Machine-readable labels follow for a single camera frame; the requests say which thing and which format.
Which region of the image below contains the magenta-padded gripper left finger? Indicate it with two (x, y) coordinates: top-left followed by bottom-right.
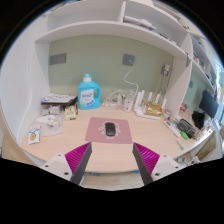
(39, 141), (93, 186)

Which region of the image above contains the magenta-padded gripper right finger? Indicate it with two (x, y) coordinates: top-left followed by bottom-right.
(132, 142), (184, 186)

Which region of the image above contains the black computer mouse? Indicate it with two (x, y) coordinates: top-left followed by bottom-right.
(104, 121), (116, 137)

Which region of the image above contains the pink mouse pad with drawing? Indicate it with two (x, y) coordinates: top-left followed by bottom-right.
(84, 116), (133, 145)

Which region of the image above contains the white marker pen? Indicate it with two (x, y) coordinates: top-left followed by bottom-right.
(176, 138), (185, 151)

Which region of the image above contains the white remote control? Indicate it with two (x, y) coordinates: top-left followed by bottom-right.
(163, 119), (182, 138)

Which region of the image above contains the small white packet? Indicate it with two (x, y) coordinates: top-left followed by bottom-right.
(27, 124), (42, 145)

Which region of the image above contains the clear plastic bag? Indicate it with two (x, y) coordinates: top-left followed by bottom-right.
(35, 113), (64, 137)

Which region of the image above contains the grey zip pouch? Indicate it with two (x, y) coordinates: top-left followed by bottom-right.
(176, 118), (197, 139)

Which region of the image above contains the small white jar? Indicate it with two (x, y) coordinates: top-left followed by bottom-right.
(162, 109), (172, 121)

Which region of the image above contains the small yellow box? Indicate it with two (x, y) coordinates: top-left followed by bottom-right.
(64, 104), (79, 121)

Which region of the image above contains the gold foil bag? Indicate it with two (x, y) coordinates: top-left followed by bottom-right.
(144, 101), (163, 117)

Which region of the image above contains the black bag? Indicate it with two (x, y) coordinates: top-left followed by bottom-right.
(191, 110), (206, 130)

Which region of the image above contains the white router with antennas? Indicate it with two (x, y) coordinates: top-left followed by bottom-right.
(134, 89), (168, 120)

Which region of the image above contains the stack of books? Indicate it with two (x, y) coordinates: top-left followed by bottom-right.
(40, 93), (78, 108)

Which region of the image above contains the clear plastic bottle white label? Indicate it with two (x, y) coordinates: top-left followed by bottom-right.
(123, 89), (135, 113)

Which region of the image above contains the black monitor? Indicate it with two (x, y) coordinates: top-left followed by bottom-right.
(198, 89), (220, 119)

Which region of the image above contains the blue detergent bottle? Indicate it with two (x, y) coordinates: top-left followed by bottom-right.
(77, 73), (102, 110)

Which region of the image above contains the white shelf unit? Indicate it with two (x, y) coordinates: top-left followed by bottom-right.
(0, 0), (224, 151)

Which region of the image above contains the white power strip with cables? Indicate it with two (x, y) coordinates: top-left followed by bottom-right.
(103, 89), (125, 108)

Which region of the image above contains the white wall socket cable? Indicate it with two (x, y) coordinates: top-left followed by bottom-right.
(123, 59), (139, 96)

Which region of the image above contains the white wall charger adapter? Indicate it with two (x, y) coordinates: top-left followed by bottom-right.
(161, 63), (171, 76)

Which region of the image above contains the grey blank wall plate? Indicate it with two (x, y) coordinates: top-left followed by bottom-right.
(49, 52), (67, 66)

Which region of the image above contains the grey wall socket plate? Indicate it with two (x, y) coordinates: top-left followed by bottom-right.
(122, 53), (136, 67)

